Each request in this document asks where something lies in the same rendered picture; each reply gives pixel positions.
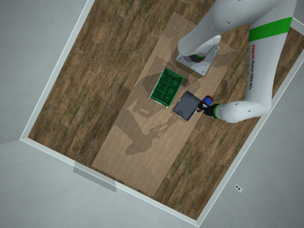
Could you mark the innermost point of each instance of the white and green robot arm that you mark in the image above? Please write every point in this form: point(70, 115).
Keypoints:
point(269, 23)

